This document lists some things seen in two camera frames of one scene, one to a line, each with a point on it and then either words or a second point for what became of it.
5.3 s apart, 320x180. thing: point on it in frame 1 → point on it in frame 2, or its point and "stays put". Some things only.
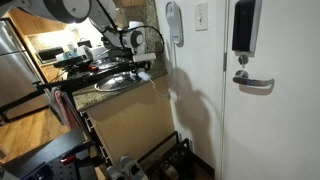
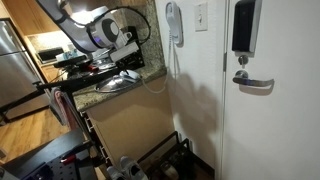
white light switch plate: (201, 17) stays put
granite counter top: (144, 13) stays put
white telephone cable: (172, 75) → (174, 58)
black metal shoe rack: (173, 160) stays put
